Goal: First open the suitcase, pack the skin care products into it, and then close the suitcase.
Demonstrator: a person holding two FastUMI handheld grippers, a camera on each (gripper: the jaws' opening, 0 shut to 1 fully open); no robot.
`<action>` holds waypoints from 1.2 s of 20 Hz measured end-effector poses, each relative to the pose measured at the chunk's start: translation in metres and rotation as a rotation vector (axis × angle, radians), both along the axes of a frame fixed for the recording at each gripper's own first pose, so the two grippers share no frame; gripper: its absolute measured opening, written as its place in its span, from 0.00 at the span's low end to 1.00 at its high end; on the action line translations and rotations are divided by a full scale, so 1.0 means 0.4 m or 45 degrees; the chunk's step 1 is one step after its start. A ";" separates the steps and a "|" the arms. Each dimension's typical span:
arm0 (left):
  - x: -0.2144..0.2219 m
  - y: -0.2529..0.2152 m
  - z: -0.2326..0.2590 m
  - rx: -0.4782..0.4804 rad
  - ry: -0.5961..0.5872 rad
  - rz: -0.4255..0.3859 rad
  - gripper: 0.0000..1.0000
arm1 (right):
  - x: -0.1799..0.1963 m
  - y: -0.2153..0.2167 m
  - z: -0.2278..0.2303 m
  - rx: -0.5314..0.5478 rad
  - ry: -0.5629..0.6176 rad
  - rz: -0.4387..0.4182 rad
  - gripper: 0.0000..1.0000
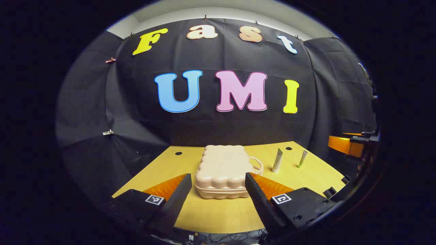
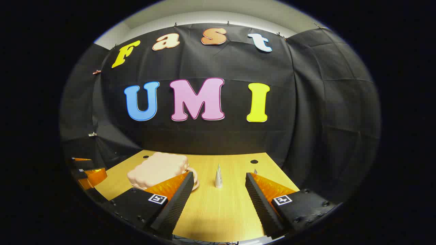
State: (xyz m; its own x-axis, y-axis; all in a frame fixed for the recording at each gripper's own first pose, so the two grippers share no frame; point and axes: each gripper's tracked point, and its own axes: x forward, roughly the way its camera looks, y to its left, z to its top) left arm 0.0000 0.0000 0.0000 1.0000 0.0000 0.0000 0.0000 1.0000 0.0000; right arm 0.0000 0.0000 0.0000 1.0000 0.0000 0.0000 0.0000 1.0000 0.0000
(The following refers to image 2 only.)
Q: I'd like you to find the pink suitcase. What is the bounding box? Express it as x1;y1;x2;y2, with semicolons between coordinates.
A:
127;152;200;191

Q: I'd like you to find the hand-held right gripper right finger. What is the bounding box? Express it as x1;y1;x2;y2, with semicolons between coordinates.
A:
245;172;342;239

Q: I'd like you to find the black backdrop cloth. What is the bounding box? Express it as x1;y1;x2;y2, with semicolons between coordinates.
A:
60;22;381;205

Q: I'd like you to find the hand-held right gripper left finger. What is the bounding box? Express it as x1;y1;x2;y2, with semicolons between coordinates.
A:
102;171;195;240

